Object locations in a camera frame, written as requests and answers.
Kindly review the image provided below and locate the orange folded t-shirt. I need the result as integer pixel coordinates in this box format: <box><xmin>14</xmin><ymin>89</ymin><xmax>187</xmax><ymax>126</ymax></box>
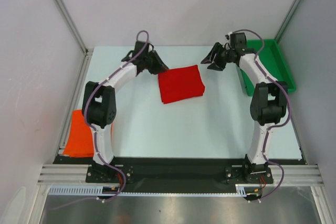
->
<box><xmin>63</xmin><ymin>110</ymin><xmax>94</xmax><ymax>158</ymax></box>

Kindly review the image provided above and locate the aluminium front rail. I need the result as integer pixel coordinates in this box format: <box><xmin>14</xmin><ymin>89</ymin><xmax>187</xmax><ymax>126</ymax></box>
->
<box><xmin>37</xmin><ymin>164</ymin><xmax>324</xmax><ymax>187</ymax></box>

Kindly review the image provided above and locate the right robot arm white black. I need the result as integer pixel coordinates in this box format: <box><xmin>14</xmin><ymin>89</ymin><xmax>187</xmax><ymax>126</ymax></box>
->
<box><xmin>201</xmin><ymin>29</ymin><xmax>291</xmax><ymax>184</ymax></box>

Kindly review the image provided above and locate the red t-shirt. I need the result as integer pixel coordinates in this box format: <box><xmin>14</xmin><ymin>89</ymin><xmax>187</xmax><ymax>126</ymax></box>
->
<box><xmin>158</xmin><ymin>65</ymin><xmax>205</xmax><ymax>104</ymax></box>

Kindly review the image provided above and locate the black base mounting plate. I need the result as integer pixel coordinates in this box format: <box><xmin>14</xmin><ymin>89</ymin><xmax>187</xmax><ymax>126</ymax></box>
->
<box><xmin>53</xmin><ymin>155</ymin><xmax>307</xmax><ymax>194</ymax></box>

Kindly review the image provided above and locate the aluminium frame rail left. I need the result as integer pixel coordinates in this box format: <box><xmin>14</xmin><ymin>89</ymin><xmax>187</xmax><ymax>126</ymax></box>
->
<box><xmin>53</xmin><ymin>0</ymin><xmax>92</xmax><ymax>154</ymax></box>

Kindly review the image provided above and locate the green plastic tray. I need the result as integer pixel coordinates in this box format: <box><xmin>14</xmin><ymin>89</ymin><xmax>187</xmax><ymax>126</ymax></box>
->
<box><xmin>238</xmin><ymin>39</ymin><xmax>297</xmax><ymax>97</ymax></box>

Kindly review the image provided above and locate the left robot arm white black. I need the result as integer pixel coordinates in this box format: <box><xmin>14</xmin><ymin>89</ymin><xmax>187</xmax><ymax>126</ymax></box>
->
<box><xmin>82</xmin><ymin>40</ymin><xmax>169</xmax><ymax>182</ymax></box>

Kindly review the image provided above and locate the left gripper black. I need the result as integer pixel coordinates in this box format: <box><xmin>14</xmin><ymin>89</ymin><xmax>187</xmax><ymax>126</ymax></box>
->
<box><xmin>143</xmin><ymin>51</ymin><xmax>169</xmax><ymax>76</ymax></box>

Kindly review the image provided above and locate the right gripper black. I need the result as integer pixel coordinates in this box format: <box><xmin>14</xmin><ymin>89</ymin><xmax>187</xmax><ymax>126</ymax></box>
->
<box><xmin>201</xmin><ymin>43</ymin><xmax>234</xmax><ymax>72</ymax></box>

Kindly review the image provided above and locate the white slotted cable duct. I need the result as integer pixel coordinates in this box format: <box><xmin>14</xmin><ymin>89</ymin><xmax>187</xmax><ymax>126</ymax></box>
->
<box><xmin>48</xmin><ymin>185</ymin><xmax>124</xmax><ymax>195</ymax></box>

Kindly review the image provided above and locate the aluminium frame post right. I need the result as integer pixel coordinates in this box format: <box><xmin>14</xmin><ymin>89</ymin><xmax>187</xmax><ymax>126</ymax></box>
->
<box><xmin>275</xmin><ymin>0</ymin><xmax>303</xmax><ymax>43</ymax></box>

